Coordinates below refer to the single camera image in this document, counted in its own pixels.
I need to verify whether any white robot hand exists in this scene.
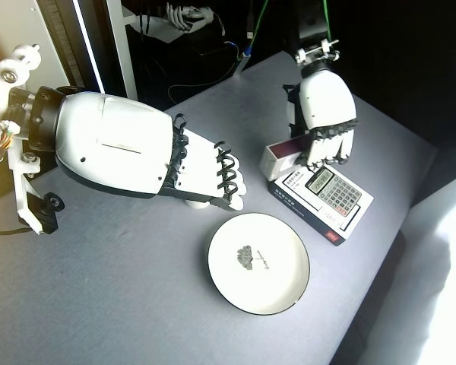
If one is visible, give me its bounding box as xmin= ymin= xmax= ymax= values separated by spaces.
xmin=55 ymin=90 xmax=249 ymax=212
xmin=283 ymin=68 xmax=360 ymax=172

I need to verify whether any small maroon-topped box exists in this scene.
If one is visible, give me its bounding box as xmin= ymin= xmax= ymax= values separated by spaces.
xmin=260 ymin=133 xmax=316 ymax=182

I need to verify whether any white calculator box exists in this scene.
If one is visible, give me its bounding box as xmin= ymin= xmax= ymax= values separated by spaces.
xmin=268 ymin=165 xmax=375 ymax=247

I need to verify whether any spare white robot hand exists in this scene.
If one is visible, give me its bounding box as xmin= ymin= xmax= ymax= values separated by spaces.
xmin=165 ymin=2 xmax=216 ymax=33

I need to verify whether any white plate with leaf print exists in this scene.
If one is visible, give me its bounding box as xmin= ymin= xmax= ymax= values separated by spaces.
xmin=207 ymin=211 xmax=312 ymax=316

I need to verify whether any white sheet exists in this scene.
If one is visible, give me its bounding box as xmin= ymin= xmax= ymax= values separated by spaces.
xmin=128 ymin=14 xmax=193 ymax=45

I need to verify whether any grey table cloth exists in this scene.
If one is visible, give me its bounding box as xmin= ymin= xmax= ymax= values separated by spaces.
xmin=0 ymin=51 xmax=440 ymax=365

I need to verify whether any white cabinet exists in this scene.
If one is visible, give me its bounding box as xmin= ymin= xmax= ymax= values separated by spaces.
xmin=0 ymin=0 xmax=140 ymax=102

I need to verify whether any thin black cable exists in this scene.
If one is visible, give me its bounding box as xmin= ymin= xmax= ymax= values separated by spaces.
xmin=167 ymin=56 xmax=240 ymax=107

